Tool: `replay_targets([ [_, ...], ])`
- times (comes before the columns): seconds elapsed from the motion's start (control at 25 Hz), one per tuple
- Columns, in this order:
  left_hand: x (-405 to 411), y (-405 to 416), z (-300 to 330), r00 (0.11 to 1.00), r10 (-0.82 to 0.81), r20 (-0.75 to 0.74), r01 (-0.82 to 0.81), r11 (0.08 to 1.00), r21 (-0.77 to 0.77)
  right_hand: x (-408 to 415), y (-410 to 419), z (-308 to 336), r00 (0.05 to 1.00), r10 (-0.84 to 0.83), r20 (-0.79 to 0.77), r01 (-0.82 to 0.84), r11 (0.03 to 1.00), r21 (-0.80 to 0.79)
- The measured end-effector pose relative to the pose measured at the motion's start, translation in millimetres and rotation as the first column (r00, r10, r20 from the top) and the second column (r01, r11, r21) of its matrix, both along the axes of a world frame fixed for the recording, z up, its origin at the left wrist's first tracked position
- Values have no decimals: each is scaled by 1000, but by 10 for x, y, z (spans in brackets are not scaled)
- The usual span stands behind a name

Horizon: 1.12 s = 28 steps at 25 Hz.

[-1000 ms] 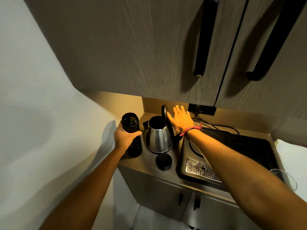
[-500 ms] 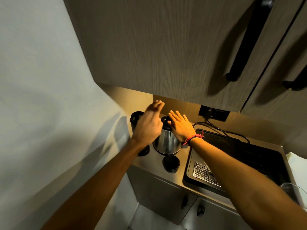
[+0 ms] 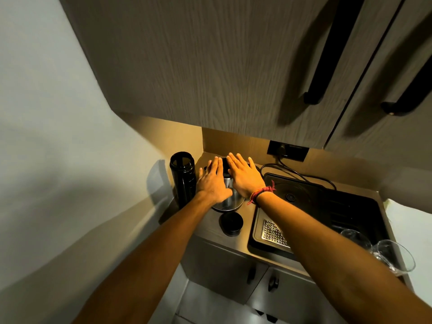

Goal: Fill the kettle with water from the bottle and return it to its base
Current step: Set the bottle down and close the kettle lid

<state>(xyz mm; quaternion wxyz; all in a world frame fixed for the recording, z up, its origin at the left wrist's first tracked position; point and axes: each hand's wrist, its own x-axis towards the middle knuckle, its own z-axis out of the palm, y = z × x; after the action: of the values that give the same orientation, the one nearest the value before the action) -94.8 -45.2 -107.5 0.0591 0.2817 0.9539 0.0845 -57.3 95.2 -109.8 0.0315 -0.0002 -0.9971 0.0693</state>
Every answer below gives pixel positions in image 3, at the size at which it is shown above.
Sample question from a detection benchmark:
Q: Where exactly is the person's right hand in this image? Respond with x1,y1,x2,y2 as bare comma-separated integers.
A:
225,152,267,199

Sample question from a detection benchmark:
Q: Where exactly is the person's left hand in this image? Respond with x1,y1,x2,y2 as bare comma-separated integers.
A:
196,157,234,204

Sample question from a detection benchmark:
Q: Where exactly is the person's right forearm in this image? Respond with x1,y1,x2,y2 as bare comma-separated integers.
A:
257,191,432,324

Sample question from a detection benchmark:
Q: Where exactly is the person's left forearm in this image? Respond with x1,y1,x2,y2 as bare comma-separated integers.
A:
72,191,233,324

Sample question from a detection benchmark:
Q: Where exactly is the tall black bottle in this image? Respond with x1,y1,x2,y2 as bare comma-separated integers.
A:
169,152,197,209

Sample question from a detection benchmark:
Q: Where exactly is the steel electric kettle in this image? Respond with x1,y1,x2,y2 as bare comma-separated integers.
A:
205,157,260,213

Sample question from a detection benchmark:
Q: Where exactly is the round black lid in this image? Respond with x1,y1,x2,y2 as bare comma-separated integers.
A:
219,212,244,237

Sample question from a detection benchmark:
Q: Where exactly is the steel perforated drain tray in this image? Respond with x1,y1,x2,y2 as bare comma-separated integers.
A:
252,208,295,251

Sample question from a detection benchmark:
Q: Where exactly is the black kitchen sink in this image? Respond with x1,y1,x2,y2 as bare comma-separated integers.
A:
248,173,390,263

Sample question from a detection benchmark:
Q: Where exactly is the grey base cabinet door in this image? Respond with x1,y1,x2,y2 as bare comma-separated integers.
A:
180,234,269,305
246,266,341,324

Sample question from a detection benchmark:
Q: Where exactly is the wide wooden cabinet door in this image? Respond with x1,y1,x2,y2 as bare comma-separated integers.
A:
57,0,405,149

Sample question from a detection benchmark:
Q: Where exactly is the clear drinking glass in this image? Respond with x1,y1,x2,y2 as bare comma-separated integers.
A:
371,239,416,277
340,229,373,252

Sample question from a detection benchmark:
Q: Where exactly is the narrow wooden cabinet door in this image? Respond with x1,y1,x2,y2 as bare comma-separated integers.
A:
325,0,432,173

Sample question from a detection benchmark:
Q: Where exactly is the red thread bracelet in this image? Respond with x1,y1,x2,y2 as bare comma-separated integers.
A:
247,180,277,206

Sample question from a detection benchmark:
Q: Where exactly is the black wall socket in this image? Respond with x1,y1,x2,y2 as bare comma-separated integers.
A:
267,140,310,162

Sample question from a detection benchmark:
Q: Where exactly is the black power cable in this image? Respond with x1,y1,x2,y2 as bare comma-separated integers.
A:
259,154,337,191

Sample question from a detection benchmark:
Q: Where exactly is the long black cabinet handle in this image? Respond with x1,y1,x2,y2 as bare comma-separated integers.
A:
303,0,367,106
381,63,432,116

